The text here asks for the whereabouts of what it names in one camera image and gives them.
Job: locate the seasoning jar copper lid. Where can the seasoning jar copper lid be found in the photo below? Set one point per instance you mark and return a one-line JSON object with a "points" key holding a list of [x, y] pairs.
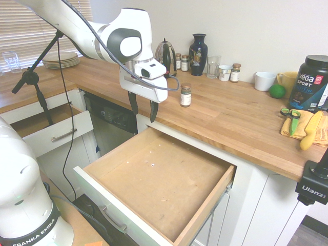
{"points": [[185, 95]]}

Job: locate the yellow folded cloth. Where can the yellow folded cloth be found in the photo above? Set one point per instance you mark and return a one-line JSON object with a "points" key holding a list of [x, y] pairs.
{"points": [[320, 135]]}

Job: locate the yellow sheathed knife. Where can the yellow sheathed knife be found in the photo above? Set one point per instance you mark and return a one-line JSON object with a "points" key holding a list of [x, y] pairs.
{"points": [[311, 130]]}

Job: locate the clear drinking glass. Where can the clear drinking glass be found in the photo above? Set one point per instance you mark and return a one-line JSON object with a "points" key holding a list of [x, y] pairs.
{"points": [[11, 62]]}

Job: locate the yellow mug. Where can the yellow mug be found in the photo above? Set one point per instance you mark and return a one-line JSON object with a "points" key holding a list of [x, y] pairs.
{"points": [[290, 80]]}

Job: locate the white kitchen cabinet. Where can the white kitchen cabinet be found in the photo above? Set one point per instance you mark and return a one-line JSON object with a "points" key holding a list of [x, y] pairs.
{"points": [[256, 205]]}

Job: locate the black camera boom stand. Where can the black camera boom stand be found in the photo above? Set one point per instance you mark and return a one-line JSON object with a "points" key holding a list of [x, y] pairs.
{"points": [[30, 77]]}

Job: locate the white mug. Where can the white mug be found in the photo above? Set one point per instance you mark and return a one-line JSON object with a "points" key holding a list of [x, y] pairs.
{"points": [[264, 82]]}

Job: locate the dark blue painted vase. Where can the dark blue painted vase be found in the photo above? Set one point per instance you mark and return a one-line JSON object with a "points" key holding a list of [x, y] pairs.
{"points": [[197, 56]]}

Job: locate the black Vega protein tub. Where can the black Vega protein tub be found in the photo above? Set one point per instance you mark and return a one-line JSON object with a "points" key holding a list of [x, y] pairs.
{"points": [[310, 84]]}

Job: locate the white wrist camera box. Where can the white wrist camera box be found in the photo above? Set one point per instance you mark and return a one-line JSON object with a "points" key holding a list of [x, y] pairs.
{"points": [[151, 69]]}

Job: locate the stack of beige plates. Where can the stack of beige plates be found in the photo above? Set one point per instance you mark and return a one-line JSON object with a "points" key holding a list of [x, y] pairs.
{"points": [[64, 60]]}

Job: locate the orange sticky note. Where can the orange sticky note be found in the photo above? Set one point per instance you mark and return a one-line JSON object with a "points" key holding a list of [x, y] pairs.
{"points": [[95, 243]]}

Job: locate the clear faceted glass tumbler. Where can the clear faceted glass tumbler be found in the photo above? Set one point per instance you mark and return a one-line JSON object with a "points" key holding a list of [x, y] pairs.
{"points": [[214, 67]]}

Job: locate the black Ulanzi camera mount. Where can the black Ulanzi camera mount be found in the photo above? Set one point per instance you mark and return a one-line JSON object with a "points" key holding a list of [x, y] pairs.
{"points": [[311, 182]]}

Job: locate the small spice jar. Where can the small spice jar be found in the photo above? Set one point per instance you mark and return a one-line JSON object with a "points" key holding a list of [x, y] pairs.
{"points": [[184, 63], [178, 61]]}

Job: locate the green lime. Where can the green lime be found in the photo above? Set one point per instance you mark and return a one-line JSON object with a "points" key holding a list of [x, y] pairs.
{"points": [[277, 91]]}

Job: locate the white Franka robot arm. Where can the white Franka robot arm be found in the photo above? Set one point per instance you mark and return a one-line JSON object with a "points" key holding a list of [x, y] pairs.
{"points": [[77, 28]]}

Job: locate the stainless steel dishwasher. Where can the stainless steel dishwasher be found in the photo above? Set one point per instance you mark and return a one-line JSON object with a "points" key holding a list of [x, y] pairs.
{"points": [[112, 120]]}

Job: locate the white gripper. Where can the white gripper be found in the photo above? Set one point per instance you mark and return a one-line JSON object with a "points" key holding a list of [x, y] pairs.
{"points": [[143, 91]]}

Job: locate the spice jar copper lid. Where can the spice jar copper lid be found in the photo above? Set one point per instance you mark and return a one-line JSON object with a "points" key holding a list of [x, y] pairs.
{"points": [[235, 73]]}

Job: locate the small white printed cup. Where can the small white printed cup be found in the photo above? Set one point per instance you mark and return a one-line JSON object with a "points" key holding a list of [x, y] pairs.
{"points": [[225, 73]]}

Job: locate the white window blinds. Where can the white window blinds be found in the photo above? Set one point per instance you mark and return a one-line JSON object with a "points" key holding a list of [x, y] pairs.
{"points": [[18, 30]]}

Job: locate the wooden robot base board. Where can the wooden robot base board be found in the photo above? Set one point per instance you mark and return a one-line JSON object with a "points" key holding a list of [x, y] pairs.
{"points": [[74, 225]]}

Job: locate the large wooden drawer white front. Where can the large wooden drawer white front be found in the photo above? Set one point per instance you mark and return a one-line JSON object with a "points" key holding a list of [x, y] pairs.
{"points": [[164, 179]]}

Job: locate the small wooden drawer white front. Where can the small wooden drawer white front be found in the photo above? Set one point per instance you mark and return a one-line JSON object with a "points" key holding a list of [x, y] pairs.
{"points": [[59, 128]]}

